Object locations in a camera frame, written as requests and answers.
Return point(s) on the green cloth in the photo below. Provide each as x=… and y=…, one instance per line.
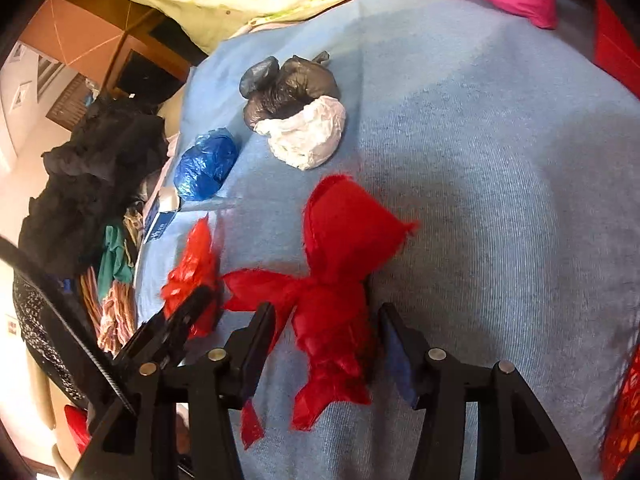
x=112, y=260

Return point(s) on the red plastic mesh basket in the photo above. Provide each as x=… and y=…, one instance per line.
x=625, y=425

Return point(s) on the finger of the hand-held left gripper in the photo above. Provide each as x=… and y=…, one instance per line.
x=187, y=305

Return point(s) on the light blue blanket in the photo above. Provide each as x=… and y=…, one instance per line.
x=475, y=185

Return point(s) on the pink striped cloth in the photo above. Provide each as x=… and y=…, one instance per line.
x=115, y=310

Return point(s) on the grey plastic bag ball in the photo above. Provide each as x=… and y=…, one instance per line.
x=285, y=90

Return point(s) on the white plastic bag ball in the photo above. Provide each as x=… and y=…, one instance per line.
x=305, y=135

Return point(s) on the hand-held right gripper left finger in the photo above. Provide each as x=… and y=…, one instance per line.
x=260, y=332

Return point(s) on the large red plastic bag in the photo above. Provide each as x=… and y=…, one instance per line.
x=345, y=240

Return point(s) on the red paper bag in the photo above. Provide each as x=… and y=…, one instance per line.
x=620, y=45

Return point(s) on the small red plastic bag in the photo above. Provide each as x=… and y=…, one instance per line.
x=195, y=260

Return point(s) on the black cloth pile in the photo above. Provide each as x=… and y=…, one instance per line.
x=85, y=185

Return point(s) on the blue white toothpaste box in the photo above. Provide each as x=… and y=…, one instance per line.
x=161, y=215

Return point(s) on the wooden cabinet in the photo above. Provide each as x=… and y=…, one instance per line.
x=145, y=67

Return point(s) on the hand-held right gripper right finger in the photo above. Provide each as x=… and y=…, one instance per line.
x=401, y=360

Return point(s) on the black dotted cloth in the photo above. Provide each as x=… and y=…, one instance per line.
x=40, y=340

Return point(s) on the blue plastic bag ball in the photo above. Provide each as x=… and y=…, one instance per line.
x=205, y=165

